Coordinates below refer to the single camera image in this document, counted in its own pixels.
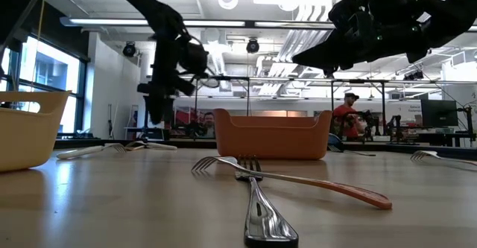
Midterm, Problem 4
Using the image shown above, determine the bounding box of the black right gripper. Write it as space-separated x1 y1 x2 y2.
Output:
291 0 430 72

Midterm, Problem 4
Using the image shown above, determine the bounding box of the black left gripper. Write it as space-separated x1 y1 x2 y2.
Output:
136 31 209 126

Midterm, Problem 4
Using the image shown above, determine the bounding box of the white-handled cutlery piece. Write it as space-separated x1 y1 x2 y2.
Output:
143 141 179 152

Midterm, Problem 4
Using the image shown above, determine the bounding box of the orange-handled fork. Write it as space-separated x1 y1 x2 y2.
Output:
190 155 394 211
409 150 477 168

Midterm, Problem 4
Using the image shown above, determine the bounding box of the all-silver fork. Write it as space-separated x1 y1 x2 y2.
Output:
233 154 300 248

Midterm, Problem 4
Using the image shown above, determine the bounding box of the black metal gantry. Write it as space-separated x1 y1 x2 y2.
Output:
178 74 477 142

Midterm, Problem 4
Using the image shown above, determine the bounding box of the person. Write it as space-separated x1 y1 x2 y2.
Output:
332 92 365 139
199 111 218 139

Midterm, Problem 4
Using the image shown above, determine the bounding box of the black ceiling spot lamp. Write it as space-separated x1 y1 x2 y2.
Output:
122 40 137 59
245 37 261 54

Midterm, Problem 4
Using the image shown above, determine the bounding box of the orange plastic bin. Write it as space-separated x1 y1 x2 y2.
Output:
212 108 334 162

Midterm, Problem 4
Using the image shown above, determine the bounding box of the long ceiling light strip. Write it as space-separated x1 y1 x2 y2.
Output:
59 16 247 28

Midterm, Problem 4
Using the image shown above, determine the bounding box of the large window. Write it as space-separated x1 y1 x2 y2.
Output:
0 34 87 134

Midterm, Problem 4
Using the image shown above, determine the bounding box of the black computer monitor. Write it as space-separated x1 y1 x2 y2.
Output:
420 98 460 128

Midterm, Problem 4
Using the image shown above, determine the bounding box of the yellow plastic bin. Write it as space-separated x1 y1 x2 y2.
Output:
0 89 72 173

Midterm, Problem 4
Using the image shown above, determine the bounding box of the white-handled fork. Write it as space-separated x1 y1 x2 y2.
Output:
55 142 128 161

